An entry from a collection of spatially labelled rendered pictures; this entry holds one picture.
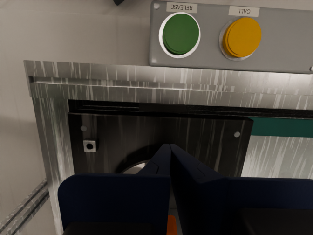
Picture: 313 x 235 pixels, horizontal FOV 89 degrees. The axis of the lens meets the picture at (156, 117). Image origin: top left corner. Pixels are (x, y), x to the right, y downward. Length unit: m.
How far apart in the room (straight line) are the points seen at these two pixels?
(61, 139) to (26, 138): 0.17
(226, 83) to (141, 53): 0.16
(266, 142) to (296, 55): 0.15
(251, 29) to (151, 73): 0.12
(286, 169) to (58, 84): 0.40
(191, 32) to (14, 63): 0.31
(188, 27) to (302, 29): 0.13
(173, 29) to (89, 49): 0.17
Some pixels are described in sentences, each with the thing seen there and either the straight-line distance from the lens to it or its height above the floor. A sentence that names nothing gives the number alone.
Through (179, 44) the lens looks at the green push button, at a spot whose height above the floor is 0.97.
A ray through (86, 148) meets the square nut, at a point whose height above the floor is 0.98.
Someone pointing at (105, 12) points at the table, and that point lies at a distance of 0.33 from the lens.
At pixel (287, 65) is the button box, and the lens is 0.26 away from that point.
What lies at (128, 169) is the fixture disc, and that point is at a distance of 0.21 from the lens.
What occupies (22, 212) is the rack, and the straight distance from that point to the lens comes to 0.33.
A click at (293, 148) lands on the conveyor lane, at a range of 0.37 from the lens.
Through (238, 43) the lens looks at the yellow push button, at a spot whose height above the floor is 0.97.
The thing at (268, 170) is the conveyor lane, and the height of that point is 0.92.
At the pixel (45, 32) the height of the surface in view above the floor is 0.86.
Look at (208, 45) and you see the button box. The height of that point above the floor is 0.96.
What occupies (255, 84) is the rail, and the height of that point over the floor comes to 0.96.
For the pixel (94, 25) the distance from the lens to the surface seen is 0.33.
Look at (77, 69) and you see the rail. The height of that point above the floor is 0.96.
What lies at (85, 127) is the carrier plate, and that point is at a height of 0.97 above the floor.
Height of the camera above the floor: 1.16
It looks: 73 degrees down
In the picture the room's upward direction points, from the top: 177 degrees clockwise
